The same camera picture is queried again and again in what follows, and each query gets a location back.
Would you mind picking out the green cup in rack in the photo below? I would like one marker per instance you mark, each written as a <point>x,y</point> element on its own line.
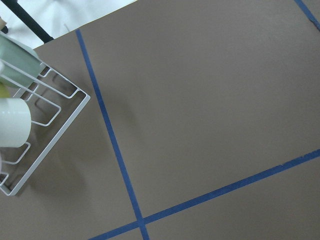
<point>20,56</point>

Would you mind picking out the black tripod leg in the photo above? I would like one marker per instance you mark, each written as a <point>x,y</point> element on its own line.
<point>21,13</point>

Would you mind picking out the white wire cup rack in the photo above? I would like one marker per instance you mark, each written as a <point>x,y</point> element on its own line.
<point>54,102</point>

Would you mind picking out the white cup in rack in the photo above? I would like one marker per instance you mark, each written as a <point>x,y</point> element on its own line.
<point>15,122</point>

